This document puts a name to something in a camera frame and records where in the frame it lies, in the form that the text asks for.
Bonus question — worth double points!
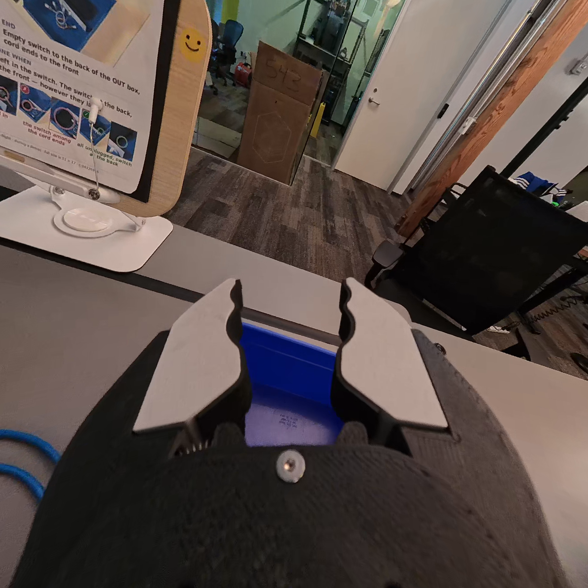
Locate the blue ethernet cable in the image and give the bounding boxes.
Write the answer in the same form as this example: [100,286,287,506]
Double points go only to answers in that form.
[0,429,62,502]

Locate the blue office chair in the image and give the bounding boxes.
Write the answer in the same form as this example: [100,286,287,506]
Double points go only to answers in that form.
[208,21,244,88]

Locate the white door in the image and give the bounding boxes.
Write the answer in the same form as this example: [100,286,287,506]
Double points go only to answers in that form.
[332,0,513,194]

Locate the white metal stand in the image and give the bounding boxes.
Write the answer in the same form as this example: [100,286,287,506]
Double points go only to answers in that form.
[0,154,174,273]

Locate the wooden post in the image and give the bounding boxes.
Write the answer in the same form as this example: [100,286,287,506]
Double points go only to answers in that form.
[397,0,588,238]

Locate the blue plastic bin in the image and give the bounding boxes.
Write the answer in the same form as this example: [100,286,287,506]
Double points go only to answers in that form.
[241,322,344,447]

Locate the black mesh office chair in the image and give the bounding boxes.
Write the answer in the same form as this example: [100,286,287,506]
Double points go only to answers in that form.
[365,165,588,338]

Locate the tall cardboard box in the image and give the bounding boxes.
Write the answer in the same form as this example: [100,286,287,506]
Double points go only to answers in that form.
[236,40,323,186]

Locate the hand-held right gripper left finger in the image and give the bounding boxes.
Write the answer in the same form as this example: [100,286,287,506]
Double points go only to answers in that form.
[132,277,252,436]

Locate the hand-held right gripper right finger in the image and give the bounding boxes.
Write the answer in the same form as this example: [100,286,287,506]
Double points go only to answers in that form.
[331,277,449,445]

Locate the black metal shelf rack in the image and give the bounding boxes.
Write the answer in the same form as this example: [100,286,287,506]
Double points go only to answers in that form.
[293,0,366,126]

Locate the wooden instruction board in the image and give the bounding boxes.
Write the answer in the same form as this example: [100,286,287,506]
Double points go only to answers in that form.
[0,0,213,217]

